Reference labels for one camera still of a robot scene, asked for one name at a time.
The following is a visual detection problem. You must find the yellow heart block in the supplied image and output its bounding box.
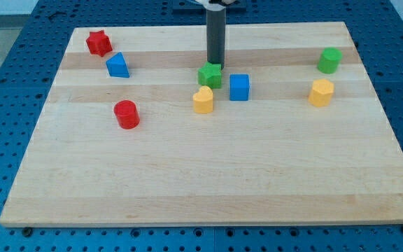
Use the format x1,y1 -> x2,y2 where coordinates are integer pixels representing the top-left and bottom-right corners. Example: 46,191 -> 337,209
192,86 -> 213,114

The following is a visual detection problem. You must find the green star block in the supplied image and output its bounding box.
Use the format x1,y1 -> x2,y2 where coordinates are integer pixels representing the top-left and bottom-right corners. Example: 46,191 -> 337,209
197,62 -> 222,89

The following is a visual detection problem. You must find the blue cube block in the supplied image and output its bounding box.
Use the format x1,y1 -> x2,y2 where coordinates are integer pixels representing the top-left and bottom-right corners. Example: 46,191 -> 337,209
229,74 -> 250,101

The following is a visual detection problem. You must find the light wooden board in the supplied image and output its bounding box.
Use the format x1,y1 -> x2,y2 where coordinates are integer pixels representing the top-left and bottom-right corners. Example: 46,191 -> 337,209
0,22 -> 403,228

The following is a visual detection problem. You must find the red cylinder block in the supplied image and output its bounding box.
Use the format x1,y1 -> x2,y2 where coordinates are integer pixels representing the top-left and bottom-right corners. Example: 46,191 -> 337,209
113,100 -> 140,130

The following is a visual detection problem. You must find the blue triangle block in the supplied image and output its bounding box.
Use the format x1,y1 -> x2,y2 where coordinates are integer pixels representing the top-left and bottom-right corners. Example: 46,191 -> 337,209
106,52 -> 130,78

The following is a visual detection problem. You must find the yellow hexagon block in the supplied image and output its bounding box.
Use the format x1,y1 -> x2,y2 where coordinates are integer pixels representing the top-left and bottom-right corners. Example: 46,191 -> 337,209
308,79 -> 334,107

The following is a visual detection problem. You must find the red star block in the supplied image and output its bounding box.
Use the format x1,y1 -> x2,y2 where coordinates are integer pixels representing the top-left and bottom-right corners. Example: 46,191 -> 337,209
86,30 -> 113,57

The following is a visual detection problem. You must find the green cylinder block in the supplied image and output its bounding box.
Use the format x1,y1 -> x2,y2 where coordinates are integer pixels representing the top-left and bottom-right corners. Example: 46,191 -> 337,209
317,47 -> 343,74

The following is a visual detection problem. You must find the dark blue base plate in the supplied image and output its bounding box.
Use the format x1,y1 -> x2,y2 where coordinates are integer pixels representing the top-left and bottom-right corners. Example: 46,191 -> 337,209
169,0 -> 247,14

